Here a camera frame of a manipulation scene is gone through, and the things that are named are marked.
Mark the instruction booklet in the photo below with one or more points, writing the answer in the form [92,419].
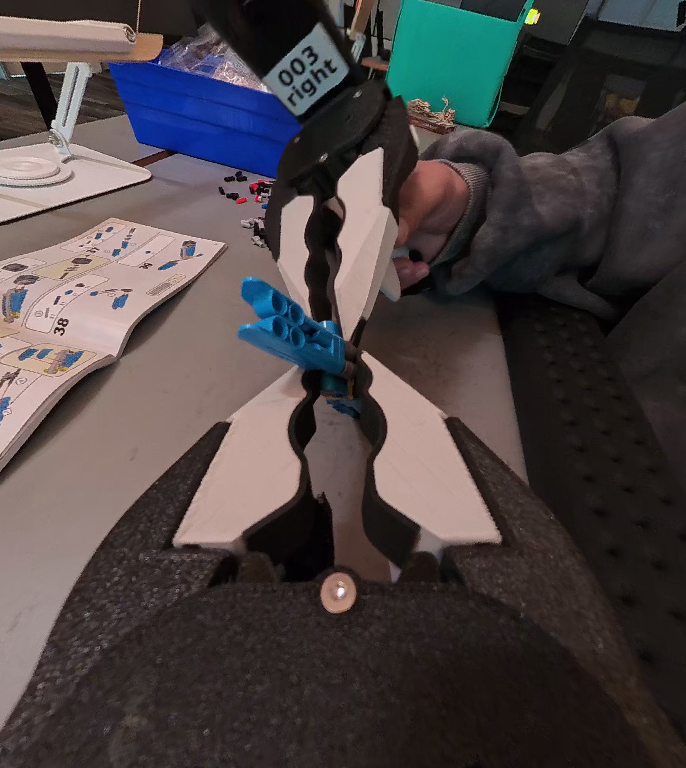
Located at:
[49,330]

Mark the black perforated pad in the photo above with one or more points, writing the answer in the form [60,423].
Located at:
[607,510]

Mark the white stand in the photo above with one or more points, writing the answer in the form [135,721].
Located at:
[49,174]

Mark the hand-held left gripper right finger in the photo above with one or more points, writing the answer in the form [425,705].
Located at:
[433,474]

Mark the person's right hand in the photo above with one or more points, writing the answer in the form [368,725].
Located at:
[433,204]

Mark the small wooden model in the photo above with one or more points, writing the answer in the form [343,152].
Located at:
[433,114]

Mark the pile of small building parts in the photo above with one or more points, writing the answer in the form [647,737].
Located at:
[256,192]

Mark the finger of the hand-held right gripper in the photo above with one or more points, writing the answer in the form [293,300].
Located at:
[295,240]
[364,240]

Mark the clear plastic bag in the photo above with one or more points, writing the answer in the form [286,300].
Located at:
[217,60]

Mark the small blue beam assembly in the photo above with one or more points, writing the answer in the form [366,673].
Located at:
[283,336]

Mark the teal bin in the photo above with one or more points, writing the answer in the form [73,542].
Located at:
[451,60]

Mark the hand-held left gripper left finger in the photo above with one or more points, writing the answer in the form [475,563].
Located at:
[247,474]

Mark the blue bin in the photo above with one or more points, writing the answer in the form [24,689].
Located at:
[211,120]

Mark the person's right forearm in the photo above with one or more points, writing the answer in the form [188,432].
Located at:
[589,198]

